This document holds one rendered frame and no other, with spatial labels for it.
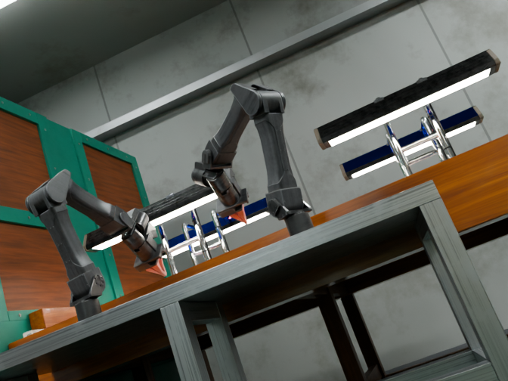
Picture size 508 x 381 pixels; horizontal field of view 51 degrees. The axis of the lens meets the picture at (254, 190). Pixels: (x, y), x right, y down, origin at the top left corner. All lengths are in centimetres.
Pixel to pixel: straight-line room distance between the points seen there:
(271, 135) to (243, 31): 284
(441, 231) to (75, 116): 368
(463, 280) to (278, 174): 50
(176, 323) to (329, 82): 286
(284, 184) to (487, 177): 51
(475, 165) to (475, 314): 50
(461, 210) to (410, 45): 255
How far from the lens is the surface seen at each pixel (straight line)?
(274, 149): 132
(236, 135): 147
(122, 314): 122
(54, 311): 204
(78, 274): 149
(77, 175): 266
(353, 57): 386
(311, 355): 354
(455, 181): 145
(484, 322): 108
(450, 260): 108
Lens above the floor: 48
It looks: 16 degrees up
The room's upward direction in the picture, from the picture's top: 20 degrees counter-clockwise
